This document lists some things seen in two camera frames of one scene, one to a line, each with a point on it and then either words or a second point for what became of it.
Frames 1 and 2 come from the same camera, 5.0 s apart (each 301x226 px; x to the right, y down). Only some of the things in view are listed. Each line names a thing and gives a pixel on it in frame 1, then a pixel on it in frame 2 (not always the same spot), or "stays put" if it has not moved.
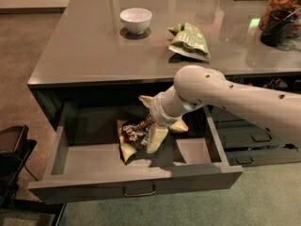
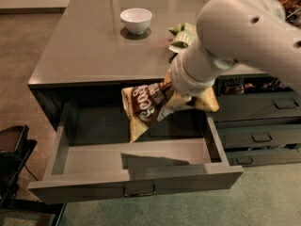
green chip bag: [189, 40] stays put
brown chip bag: [133, 137] → [145, 104]
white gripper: [157, 109] → [186, 83]
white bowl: [136, 20] stays put
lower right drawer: [262, 156] stays put
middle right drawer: [241, 134] stays put
